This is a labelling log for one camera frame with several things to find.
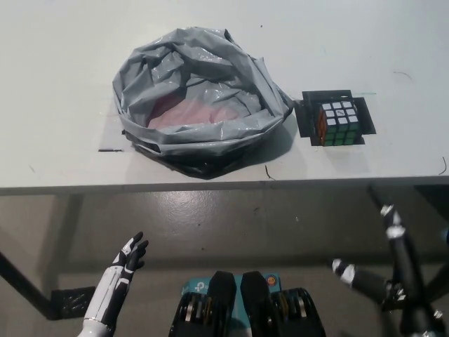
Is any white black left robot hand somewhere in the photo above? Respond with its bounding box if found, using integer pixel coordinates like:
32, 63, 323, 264
83, 230, 149, 326

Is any teal tp-link box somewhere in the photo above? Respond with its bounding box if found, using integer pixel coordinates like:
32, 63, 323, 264
180, 272, 281, 319

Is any rubik's cube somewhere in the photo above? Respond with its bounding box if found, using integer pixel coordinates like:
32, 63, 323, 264
316, 100, 359, 147

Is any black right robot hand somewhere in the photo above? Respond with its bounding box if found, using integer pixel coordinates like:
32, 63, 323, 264
331, 185, 449, 337

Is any grey plastic bag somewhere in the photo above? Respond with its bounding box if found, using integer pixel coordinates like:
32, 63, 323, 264
111, 27, 295, 180

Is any clear tape patch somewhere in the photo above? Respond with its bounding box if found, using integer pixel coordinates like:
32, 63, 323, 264
97, 114, 131, 153

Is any black tape square marker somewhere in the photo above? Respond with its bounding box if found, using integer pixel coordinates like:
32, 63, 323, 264
293, 89, 378, 147

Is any reddish sheet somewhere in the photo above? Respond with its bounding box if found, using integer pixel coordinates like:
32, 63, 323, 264
147, 96, 246, 129

